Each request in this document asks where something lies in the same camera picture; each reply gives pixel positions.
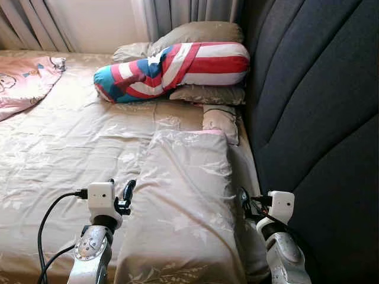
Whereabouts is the large beige floral pillow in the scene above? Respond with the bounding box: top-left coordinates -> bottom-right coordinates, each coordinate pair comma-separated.
114,129 -> 264,284

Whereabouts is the beige floral bedsheet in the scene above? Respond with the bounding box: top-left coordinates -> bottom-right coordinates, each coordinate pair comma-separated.
0,50 -> 261,284

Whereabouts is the small beige floral cushion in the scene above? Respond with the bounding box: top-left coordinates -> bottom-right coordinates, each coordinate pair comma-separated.
203,105 -> 240,146

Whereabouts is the dark grey upholstered panel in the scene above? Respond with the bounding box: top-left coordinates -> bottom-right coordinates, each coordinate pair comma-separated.
240,0 -> 379,284

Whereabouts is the taupe floral pillow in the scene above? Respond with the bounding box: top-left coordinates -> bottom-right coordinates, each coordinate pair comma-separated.
148,21 -> 245,57
169,84 -> 246,106

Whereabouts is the pink cartoon print quilt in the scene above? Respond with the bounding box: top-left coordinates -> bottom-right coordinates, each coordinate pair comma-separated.
0,55 -> 67,122

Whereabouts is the light beige pillow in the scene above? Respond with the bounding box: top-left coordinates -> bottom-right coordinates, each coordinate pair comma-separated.
113,43 -> 155,63

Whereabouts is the red white blue shield pillow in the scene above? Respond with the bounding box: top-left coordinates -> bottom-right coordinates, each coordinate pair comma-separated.
94,41 -> 251,104

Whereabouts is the grey pleated curtain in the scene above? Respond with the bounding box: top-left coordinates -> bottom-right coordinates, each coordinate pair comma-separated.
130,0 -> 246,42
0,0 -> 78,53

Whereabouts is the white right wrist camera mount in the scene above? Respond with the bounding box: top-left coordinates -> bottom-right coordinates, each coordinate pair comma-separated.
256,191 -> 296,234

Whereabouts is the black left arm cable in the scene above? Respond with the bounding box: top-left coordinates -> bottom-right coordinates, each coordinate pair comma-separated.
37,189 -> 89,284

